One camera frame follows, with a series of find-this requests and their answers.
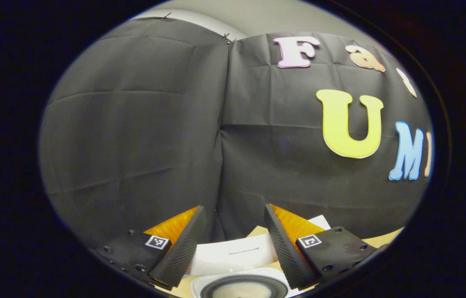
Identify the black backdrop cloth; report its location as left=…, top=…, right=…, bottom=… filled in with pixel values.
left=38, top=17, right=435, bottom=249

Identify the white rice cooker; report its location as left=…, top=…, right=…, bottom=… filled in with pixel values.
left=187, top=214, right=332, bottom=298

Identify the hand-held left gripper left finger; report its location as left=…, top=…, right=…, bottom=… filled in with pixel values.
left=94, top=205, right=208, bottom=290

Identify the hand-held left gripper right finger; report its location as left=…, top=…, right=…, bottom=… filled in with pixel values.
left=264, top=203, right=382, bottom=290

